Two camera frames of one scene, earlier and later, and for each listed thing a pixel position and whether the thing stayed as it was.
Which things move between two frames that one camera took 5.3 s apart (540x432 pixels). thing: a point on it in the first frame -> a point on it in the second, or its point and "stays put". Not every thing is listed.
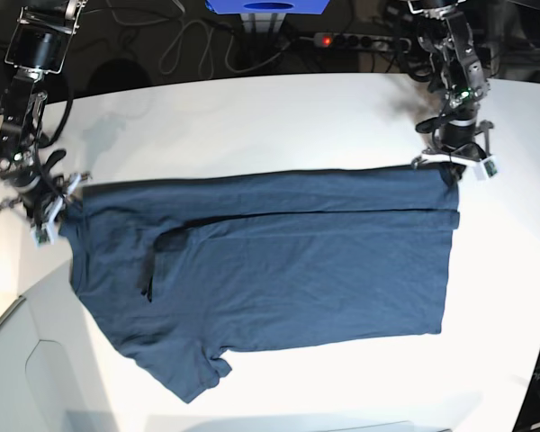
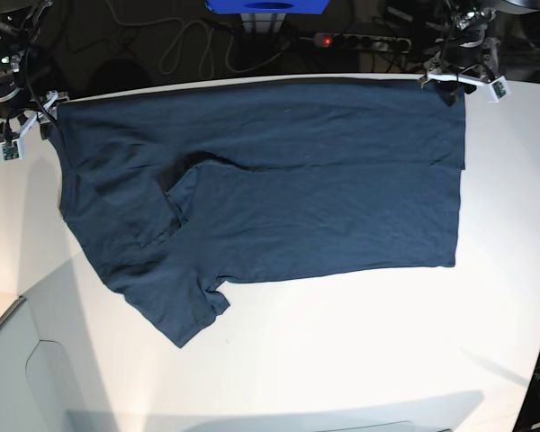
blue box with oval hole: x=267 y=6 stays put
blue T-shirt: x=177 y=271 -> x=170 y=195
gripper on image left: x=43 y=195 -> x=4 y=120
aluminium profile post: x=262 y=23 stays put
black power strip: x=360 y=41 stays put
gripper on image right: x=457 y=135 -> x=478 y=62
